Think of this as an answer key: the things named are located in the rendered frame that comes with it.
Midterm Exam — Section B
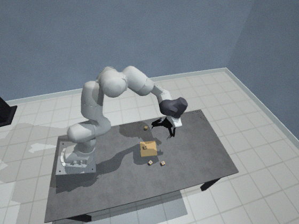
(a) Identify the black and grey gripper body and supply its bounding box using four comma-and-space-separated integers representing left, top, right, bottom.
162, 117, 172, 128

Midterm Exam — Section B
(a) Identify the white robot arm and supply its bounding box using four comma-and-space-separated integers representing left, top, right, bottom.
60, 66, 188, 168

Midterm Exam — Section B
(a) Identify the tan flat mat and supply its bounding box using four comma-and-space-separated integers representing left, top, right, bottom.
140, 141, 157, 157

